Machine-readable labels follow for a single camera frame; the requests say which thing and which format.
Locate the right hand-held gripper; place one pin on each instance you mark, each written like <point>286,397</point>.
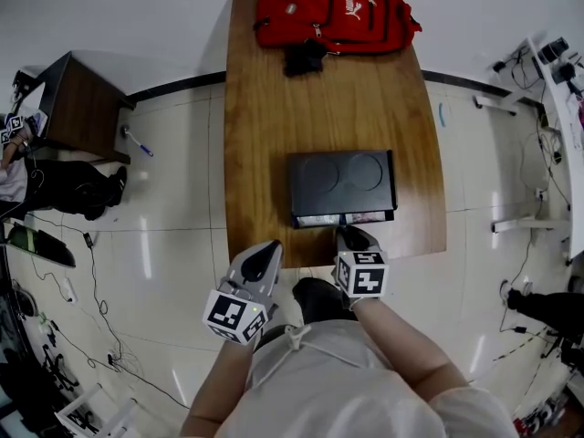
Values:
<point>365,274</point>

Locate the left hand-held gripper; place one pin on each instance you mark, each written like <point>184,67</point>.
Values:
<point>255,292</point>

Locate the transparent box drawer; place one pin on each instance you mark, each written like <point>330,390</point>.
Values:
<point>366,217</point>
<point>318,220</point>

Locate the black box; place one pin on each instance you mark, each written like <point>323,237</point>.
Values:
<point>342,194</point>

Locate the person's left forearm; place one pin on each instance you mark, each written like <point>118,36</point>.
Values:
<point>219,381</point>

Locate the person's right forearm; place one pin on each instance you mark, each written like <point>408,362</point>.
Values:
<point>401,345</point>

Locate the person's black trousers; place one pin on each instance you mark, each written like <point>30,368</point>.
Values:
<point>319,299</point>

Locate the person's white shirt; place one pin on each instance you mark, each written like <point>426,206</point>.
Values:
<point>342,395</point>

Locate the black power adapter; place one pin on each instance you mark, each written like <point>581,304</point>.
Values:
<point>88,240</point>

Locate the small blue strip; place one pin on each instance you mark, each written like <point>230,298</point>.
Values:
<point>441,115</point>

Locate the white power strip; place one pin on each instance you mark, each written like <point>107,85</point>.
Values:
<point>69,291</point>

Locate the black and green bag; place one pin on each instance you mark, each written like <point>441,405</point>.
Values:
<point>43,244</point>

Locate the black cloth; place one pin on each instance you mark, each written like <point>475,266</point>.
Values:
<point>303,59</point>

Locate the white desk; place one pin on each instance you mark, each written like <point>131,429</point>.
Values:
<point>563,121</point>

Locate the dark wooden side table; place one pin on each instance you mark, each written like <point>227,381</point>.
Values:
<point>84,107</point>

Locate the red backpack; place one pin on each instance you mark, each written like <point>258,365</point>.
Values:
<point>328,12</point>

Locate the white metal frame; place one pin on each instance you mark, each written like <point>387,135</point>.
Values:
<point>91,415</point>

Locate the black camera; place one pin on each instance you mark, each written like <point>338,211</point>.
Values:
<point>553,50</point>

